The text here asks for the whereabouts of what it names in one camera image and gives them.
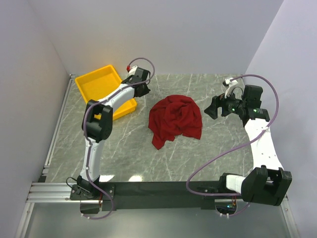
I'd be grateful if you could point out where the red t shirt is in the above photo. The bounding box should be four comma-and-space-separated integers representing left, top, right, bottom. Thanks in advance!
148, 95, 203, 150

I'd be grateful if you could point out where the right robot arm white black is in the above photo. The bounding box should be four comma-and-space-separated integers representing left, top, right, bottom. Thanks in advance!
204, 82, 292, 206

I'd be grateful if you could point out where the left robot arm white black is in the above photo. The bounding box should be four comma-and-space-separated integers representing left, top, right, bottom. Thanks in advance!
70, 65, 150, 200

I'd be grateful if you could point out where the yellow plastic tray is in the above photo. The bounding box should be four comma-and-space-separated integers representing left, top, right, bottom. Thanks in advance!
75, 65, 137, 120

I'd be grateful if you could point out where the black base beam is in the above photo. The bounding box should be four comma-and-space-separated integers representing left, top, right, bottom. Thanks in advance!
70, 181, 241, 211

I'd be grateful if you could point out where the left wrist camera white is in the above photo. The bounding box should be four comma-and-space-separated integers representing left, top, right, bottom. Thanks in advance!
127, 65, 138, 76

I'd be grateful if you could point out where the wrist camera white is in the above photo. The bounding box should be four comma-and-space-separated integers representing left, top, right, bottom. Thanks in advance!
222, 77, 238, 98
127, 65, 138, 76

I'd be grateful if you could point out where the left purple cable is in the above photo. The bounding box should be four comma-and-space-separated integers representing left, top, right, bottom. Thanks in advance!
80, 57, 156, 221

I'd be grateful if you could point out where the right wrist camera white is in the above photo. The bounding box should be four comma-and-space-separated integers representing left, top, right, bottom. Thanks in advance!
222, 77, 238, 98

